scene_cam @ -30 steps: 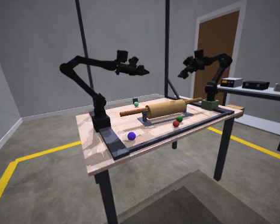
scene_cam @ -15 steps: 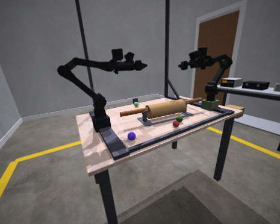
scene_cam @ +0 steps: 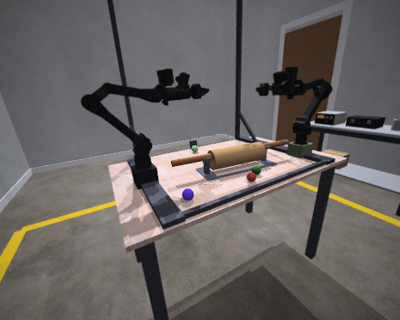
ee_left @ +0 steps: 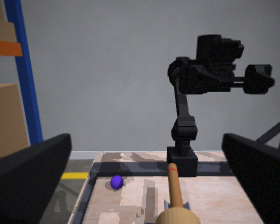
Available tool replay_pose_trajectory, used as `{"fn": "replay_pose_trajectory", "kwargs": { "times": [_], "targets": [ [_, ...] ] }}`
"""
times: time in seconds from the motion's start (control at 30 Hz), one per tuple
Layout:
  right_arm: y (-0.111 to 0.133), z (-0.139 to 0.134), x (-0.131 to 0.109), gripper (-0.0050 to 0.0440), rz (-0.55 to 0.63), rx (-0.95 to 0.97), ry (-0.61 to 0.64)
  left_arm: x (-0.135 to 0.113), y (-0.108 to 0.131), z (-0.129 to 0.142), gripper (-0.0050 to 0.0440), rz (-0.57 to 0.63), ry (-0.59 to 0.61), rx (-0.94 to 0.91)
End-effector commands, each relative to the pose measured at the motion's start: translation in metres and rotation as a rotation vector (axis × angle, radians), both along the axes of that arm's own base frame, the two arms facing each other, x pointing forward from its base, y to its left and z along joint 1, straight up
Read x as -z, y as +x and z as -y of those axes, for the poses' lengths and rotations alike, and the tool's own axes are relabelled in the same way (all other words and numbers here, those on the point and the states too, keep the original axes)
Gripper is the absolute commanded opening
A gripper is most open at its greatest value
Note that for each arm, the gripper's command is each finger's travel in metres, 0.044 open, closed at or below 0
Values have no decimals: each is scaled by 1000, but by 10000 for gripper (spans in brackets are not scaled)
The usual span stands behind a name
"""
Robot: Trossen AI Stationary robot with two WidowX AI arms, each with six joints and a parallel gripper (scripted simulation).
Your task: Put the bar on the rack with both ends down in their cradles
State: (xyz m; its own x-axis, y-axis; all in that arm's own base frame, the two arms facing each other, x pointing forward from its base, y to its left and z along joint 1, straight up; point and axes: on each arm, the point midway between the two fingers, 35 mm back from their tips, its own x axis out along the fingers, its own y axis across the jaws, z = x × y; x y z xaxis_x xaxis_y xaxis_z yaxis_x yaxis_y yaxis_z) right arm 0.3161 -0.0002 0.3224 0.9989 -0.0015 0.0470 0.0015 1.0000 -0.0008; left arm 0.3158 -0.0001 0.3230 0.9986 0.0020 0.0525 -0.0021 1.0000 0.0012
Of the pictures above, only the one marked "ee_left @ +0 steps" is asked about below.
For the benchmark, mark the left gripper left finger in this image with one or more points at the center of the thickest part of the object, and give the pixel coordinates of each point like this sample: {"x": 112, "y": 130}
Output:
{"x": 29, "y": 178}

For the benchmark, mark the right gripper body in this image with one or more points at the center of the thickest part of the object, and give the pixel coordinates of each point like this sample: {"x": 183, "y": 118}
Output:
{"x": 222, "y": 71}

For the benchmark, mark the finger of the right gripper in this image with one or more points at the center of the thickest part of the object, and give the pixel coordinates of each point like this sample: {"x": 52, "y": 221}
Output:
{"x": 199, "y": 81}
{"x": 261, "y": 81}

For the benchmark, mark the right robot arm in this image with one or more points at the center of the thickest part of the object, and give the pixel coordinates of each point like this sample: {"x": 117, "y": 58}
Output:
{"x": 222, "y": 52}

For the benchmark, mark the brown wooden bar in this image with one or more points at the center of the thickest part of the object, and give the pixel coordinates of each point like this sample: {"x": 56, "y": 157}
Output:
{"x": 174, "y": 186}

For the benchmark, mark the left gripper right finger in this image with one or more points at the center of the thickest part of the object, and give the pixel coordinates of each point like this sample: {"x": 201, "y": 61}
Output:
{"x": 256, "y": 166}

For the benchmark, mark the tan paper roll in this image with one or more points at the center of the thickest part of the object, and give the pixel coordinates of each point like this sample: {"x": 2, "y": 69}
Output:
{"x": 177, "y": 215}

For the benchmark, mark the small purple ball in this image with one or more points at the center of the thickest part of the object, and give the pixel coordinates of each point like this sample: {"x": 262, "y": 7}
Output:
{"x": 116, "y": 182}

